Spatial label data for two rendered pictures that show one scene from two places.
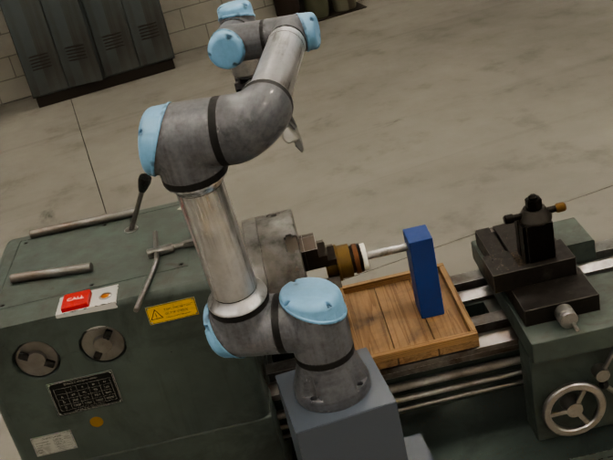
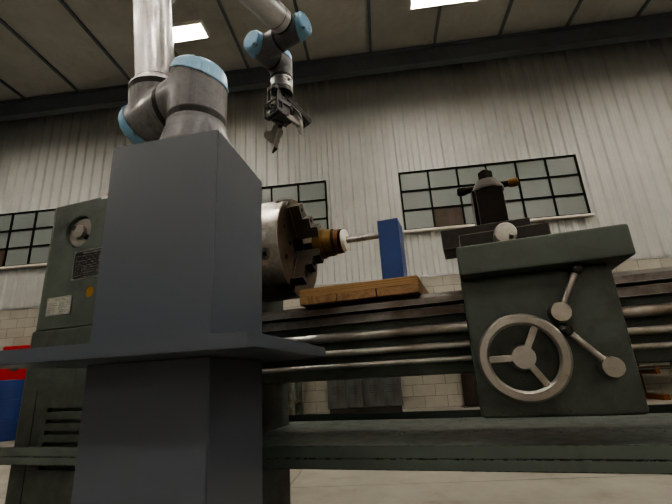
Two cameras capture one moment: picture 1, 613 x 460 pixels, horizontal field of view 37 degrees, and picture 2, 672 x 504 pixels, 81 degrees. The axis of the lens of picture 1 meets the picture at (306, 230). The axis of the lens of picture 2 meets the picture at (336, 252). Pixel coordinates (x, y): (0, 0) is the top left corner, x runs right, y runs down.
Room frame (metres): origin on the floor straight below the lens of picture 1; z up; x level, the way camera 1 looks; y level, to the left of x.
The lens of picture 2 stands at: (0.89, -0.44, 0.70)
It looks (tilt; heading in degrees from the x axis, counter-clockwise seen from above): 17 degrees up; 18
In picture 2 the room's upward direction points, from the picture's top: 3 degrees counter-clockwise
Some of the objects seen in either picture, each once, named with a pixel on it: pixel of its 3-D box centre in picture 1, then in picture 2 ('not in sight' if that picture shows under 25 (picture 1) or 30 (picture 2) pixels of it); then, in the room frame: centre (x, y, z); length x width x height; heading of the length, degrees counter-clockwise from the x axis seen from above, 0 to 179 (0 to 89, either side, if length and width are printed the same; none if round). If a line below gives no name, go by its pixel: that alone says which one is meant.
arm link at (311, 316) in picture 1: (312, 318); (196, 95); (1.47, 0.03, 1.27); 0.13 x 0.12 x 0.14; 76
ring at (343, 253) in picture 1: (343, 261); (328, 243); (1.99, -0.07, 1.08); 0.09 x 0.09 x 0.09; 0
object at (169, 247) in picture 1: (171, 247); not in sight; (1.90, 0.31, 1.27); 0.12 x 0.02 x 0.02; 94
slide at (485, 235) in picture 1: (533, 266); (498, 262); (1.97, -0.54, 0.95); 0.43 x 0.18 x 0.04; 0
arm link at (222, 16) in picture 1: (239, 29); (281, 67); (1.92, 0.04, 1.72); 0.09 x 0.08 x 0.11; 166
